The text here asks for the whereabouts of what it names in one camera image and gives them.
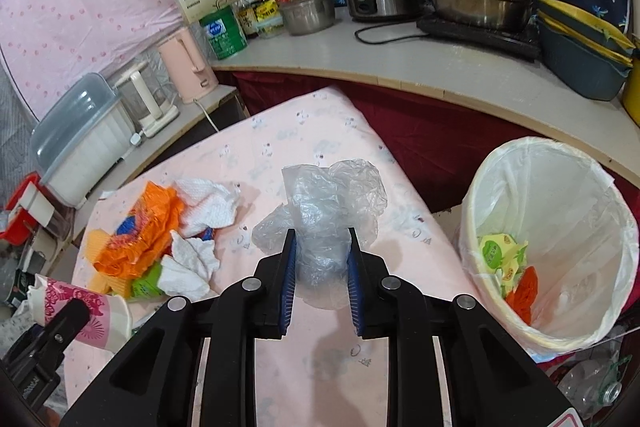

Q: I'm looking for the pink electric kettle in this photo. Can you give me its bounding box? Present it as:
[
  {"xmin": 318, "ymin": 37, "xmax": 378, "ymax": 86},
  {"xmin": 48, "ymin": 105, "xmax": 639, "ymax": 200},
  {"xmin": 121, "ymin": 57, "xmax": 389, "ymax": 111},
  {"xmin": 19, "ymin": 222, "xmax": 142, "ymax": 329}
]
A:
[{"xmin": 157, "ymin": 27, "xmax": 220, "ymax": 104}]

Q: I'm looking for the orange snack wrapper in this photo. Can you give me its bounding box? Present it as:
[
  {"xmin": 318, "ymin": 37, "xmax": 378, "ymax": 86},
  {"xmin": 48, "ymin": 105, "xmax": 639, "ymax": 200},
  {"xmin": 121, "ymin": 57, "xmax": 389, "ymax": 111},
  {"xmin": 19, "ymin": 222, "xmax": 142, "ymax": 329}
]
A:
[
  {"xmin": 92, "ymin": 181, "xmax": 187, "ymax": 295},
  {"xmin": 506, "ymin": 267, "xmax": 542, "ymax": 323}
]

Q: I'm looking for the pink printed paper cup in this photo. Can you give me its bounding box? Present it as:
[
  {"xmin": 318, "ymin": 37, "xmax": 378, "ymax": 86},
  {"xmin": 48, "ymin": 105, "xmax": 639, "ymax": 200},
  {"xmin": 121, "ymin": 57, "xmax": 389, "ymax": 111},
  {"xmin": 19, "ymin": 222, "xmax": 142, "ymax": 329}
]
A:
[{"xmin": 27, "ymin": 274, "xmax": 133, "ymax": 353}]

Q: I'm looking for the white clear-lid storage box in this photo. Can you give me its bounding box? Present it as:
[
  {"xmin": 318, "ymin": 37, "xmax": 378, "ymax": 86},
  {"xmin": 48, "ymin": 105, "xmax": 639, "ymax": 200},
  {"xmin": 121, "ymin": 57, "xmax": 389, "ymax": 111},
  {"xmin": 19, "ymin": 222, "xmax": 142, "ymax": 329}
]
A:
[{"xmin": 30, "ymin": 73, "xmax": 135, "ymax": 208}]

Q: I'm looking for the green snack wrapper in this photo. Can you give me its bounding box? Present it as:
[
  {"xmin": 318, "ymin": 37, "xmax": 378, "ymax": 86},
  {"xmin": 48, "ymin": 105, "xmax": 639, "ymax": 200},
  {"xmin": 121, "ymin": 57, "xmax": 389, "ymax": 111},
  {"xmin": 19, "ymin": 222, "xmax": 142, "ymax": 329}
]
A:
[{"xmin": 131, "ymin": 263, "xmax": 168, "ymax": 299}]

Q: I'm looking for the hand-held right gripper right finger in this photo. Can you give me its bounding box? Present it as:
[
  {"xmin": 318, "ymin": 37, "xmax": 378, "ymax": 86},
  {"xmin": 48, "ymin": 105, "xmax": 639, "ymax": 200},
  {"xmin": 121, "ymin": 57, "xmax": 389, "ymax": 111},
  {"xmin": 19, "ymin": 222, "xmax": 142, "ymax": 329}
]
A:
[{"xmin": 347, "ymin": 227, "xmax": 576, "ymax": 427}]

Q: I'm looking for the grey quilted cloth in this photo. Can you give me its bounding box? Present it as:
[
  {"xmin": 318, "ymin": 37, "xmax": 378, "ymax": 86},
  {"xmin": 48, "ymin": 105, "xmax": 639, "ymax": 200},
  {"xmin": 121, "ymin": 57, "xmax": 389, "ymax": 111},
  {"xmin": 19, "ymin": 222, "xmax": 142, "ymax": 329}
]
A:
[{"xmin": 0, "ymin": 72, "xmax": 37, "ymax": 208}]

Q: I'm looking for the black power cable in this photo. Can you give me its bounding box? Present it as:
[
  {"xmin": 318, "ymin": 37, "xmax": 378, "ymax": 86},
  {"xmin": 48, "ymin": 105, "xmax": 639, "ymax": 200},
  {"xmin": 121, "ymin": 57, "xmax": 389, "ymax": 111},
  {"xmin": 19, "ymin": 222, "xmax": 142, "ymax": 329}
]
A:
[{"xmin": 354, "ymin": 24, "xmax": 426, "ymax": 45}]

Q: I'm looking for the red box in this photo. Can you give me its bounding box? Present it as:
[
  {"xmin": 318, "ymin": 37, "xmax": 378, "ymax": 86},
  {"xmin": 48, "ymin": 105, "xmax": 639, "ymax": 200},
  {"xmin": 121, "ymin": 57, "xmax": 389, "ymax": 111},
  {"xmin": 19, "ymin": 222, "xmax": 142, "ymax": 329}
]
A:
[{"xmin": 0, "ymin": 174, "xmax": 56, "ymax": 253}]

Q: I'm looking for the dark red cloth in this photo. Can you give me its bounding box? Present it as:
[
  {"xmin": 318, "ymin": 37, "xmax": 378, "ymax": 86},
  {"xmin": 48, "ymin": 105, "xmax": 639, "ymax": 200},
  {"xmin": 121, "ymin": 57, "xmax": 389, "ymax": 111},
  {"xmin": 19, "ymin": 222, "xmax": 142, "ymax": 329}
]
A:
[{"xmin": 232, "ymin": 69, "xmax": 640, "ymax": 218}]

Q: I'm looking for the small steel bowl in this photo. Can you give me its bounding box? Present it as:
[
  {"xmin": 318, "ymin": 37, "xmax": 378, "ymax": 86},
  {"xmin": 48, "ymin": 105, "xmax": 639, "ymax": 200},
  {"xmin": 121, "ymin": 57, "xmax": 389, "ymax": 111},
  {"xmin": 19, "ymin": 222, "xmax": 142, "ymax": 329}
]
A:
[{"xmin": 279, "ymin": 0, "xmax": 336, "ymax": 36}]

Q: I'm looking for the green tin can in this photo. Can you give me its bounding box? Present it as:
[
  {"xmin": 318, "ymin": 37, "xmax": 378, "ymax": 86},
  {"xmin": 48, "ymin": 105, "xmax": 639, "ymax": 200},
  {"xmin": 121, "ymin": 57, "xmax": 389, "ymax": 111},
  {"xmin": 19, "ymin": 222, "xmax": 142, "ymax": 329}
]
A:
[{"xmin": 200, "ymin": 4, "xmax": 248, "ymax": 62}]

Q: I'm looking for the dark sauce jar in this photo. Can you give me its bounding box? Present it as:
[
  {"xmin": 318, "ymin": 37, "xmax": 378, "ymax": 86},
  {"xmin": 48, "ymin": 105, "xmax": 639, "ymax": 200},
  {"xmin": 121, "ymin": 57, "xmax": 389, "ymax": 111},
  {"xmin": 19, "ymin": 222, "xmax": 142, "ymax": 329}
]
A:
[{"xmin": 237, "ymin": 2, "xmax": 258, "ymax": 38}]

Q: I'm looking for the black induction cooker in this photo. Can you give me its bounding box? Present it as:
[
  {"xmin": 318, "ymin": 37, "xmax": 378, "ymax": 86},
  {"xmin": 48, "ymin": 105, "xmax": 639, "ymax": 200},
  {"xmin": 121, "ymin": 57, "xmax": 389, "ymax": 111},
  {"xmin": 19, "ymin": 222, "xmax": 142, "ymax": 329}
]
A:
[{"xmin": 416, "ymin": 16, "xmax": 543, "ymax": 62}]

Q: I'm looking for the pink printed tablecloth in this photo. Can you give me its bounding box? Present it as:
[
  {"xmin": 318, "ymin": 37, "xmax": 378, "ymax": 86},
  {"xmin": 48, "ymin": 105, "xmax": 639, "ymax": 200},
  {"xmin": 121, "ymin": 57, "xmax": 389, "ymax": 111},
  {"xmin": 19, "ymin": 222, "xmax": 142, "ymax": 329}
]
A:
[{"xmin": 65, "ymin": 86, "xmax": 463, "ymax": 427}]

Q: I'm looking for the clear plastic bag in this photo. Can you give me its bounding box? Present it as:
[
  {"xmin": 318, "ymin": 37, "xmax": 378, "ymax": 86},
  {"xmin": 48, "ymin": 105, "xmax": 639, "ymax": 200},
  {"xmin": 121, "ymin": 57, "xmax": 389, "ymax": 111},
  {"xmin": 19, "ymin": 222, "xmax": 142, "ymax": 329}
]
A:
[{"xmin": 252, "ymin": 159, "xmax": 388, "ymax": 310}]

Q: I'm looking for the white lined trash bin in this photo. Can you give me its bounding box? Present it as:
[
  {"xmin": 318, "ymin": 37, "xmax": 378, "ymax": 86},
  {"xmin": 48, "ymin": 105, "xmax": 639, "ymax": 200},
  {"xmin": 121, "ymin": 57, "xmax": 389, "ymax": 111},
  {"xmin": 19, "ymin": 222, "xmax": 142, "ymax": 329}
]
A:
[{"xmin": 459, "ymin": 136, "xmax": 640, "ymax": 360}]

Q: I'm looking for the clear plastic bottle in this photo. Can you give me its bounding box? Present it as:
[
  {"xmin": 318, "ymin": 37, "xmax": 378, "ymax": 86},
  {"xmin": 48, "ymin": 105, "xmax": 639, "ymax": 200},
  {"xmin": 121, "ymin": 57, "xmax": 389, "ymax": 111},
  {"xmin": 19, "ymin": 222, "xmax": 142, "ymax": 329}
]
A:
[{"xmin": 557, "ymin": 354, "xmax": 631, "ymax": 418}]

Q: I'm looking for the yellow and blue basin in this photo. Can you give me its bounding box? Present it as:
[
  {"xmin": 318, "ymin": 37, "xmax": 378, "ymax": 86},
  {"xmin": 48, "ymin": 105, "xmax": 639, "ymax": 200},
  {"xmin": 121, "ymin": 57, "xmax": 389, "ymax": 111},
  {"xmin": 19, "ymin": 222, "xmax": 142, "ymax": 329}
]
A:
[
  {"xmin": 536, "ymin": 0, "xmax": 636, "ymax": 58},
  {"xmin": 537, "ymin": 19, "xmax": 632, "ymax": 102}
]

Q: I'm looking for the white glass kettle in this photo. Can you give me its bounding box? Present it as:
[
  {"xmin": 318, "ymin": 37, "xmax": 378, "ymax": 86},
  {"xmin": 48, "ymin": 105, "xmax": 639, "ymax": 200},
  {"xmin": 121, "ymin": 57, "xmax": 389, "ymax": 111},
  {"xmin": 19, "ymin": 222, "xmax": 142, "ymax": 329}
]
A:
[{"xmin": 114, "ymin": 61, "xmax": 180, "ymax": 138}]

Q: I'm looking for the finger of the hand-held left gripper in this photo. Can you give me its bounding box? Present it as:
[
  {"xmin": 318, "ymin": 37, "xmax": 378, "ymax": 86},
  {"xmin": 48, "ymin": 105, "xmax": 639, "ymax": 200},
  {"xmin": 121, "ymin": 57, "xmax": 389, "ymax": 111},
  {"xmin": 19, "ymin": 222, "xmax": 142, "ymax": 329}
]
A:
[{"xmin": 32, "ymin": 299, "xmax": 92, "ymax": 358}]

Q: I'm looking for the yellow green wrapper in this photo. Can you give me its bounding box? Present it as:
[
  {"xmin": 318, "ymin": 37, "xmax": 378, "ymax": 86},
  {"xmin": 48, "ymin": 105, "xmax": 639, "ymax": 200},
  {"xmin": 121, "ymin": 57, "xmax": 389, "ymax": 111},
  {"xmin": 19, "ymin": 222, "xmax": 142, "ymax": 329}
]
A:
[{"xmin": 477, "ymin": 232, "xmax": 530, "ymax": 295}]

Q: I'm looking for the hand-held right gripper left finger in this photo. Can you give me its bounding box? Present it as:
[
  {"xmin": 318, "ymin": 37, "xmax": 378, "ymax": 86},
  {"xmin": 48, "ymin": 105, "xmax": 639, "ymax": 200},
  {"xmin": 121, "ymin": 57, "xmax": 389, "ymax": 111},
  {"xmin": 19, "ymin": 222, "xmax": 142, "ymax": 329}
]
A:
[{"xmin": 60, "ymin": 229, "xmax": 298, "ymax": 427}]

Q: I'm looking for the yellow electric pot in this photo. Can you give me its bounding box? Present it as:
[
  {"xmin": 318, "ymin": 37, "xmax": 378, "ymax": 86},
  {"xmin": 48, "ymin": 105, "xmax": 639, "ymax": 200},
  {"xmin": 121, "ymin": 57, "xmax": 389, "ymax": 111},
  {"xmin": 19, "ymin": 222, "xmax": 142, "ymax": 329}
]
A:
[{"xmin": 620, "ymin": 54, "xmax": 640, "ymax": 128}]

